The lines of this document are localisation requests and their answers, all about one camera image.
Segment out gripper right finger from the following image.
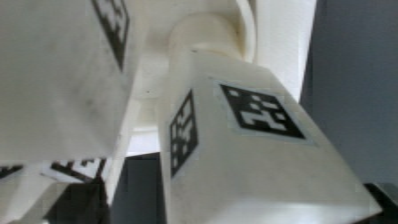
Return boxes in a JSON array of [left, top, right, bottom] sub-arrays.
[[364, 183, 398, 224]]

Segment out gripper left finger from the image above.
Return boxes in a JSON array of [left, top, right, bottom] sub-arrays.
[[44, 179, 110, 224]]

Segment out white stool leg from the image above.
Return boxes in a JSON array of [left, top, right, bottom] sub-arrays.
[[158, 13, 382, 224], [0, 158, 110, 224], [0, 0, 137, 164]]

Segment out white L-shaped barrier wall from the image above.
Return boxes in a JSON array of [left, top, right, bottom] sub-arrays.
[[254, 0, 318, 99]]

